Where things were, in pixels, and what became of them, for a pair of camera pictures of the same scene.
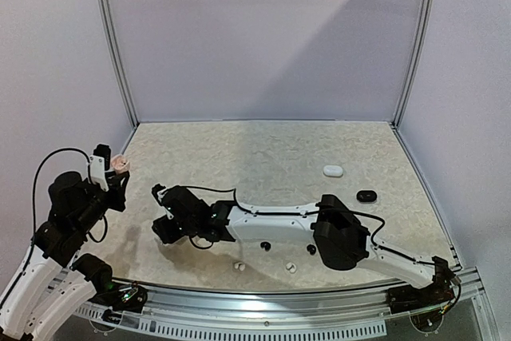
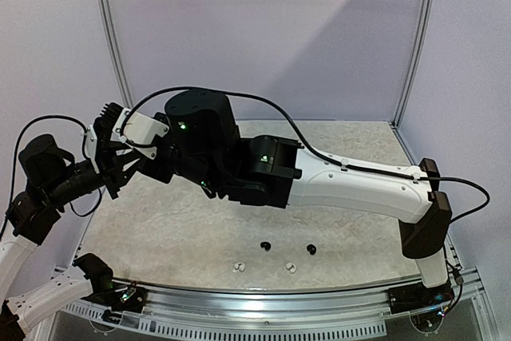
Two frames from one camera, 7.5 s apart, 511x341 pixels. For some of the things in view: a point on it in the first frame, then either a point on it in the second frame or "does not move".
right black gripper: x=167 y=211 -> x=156 y=163
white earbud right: x=291 y=267 does not move
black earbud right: x=311 y=249 does not move
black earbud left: x=266 y=245 does not move
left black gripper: x=118 y=191 -> x=111 y=167
